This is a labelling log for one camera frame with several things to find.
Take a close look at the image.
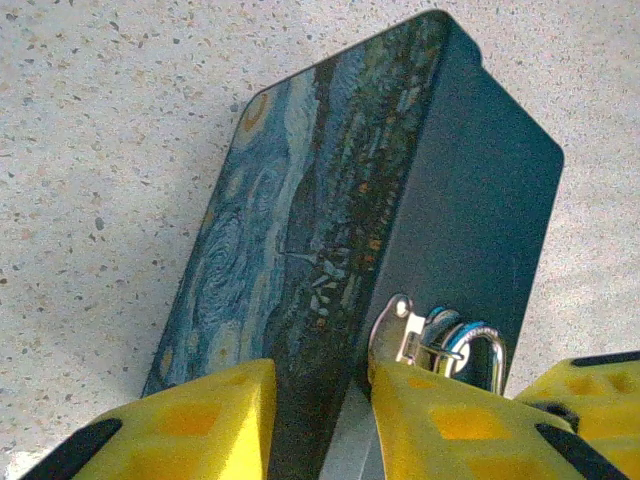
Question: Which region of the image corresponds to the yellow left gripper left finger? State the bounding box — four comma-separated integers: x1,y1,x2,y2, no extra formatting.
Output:
19,358,277,480

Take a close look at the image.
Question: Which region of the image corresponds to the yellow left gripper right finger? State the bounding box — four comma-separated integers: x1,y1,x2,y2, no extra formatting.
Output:
367,359,629,480

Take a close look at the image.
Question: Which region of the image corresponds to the starry night printed tin box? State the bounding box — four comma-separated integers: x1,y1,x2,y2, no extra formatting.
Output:
142,8,566,480

